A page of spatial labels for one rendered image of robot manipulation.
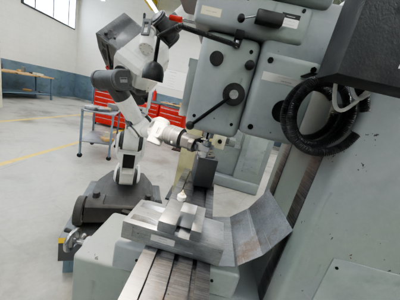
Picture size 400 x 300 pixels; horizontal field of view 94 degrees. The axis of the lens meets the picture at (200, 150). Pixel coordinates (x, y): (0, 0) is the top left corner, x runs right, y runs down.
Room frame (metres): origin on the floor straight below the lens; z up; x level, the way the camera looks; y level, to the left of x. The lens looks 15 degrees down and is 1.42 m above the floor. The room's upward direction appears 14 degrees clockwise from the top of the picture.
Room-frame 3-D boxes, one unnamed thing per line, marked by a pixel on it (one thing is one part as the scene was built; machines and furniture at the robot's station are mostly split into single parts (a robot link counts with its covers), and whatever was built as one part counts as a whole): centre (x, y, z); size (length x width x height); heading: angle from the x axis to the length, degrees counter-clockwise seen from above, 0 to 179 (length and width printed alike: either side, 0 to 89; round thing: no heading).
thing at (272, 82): (0.74, -0.21, 1.47); 0.24 x 0.19 x 0.26; 178
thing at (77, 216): (1.11, 0.71, 0.50); 0.20 x 0.05 x 0.20; 19
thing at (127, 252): (0.75, -0.02, 0.76); 0.50 x 0.35 x 0.12; 88
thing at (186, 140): (0.78, 0.07, 1.24); 0.13 x 0.12 x 0.10; 160
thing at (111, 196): (1.43, 0.54, 0.59); 0.64 x 0.52 x 0.33; 19
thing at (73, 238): (0.76, 0.48, 0.60); 0.16 x 0.12 x 0.12; 88
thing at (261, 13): (0.61, -0.08, 1.66); 0.12 x 0.04 x 0.04; 88
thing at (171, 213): (0.60, 0.04, 0.99); 0.15 x 0.06 x 0.04; 176
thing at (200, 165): (1.18, -0.05, 1.00); 0.22 x 0.12 x 0.20; 8
